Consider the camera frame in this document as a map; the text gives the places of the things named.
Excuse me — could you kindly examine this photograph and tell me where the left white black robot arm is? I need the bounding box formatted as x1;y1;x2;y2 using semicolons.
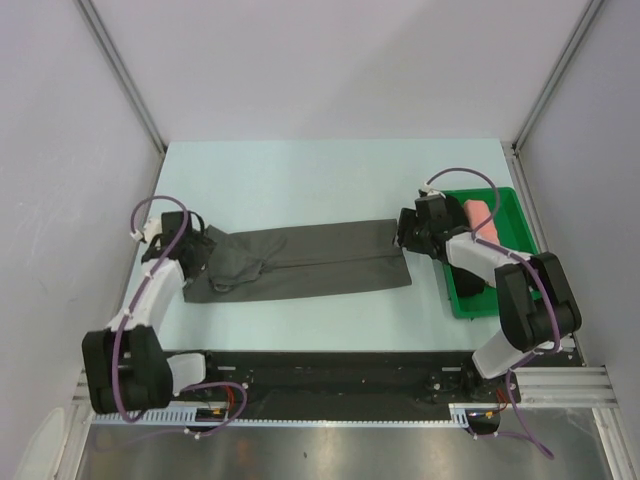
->
82;211;221;423

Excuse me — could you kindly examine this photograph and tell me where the right aluminium corner post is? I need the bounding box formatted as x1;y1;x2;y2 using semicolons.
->
514;0;606;149

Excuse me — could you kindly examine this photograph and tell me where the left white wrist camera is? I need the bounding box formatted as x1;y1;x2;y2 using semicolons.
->
130;217;162;243

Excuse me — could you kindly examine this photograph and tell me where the green plastic tray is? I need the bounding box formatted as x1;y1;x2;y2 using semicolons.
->
443;187;539;319

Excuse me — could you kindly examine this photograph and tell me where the white slotted cable duct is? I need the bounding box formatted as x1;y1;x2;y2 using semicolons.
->
92;405;236;427

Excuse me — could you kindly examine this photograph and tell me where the pink rolled t shirt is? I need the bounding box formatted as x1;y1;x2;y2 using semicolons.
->
463;200;500;244

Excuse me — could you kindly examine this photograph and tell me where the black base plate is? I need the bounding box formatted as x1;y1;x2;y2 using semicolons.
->
178;350;521;422

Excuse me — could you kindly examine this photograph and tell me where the purple cable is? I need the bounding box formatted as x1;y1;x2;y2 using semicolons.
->
424;168;561;354
110;195;192;426

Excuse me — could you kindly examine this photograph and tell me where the left aluminium corner post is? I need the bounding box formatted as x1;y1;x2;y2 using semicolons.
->
74;0;168;154

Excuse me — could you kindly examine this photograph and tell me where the aluminium frame rail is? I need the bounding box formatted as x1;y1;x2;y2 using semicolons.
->
516;367;618;408

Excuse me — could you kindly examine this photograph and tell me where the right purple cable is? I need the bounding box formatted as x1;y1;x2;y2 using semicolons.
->
424;168;561;354

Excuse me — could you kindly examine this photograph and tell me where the grey t shirt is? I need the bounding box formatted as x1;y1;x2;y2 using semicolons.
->
183;219;412;304

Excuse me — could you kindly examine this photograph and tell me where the aluminium corner post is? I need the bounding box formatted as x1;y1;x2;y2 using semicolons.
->
514;0;606;149
74;0;168;154

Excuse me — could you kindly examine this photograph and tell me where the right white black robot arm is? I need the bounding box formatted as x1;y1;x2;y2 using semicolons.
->
395;192;582;401

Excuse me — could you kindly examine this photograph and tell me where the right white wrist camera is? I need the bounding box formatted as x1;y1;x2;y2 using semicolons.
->
418;183;445;198

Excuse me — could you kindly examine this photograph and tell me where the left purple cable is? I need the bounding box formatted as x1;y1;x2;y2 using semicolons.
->
110;195;192;426

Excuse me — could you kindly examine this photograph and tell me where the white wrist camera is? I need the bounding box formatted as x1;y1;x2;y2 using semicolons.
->
130;217;162;243
418;183;445;198

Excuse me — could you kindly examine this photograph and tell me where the black rolled t shirt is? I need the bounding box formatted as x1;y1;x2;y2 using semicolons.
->
445;196;485;298

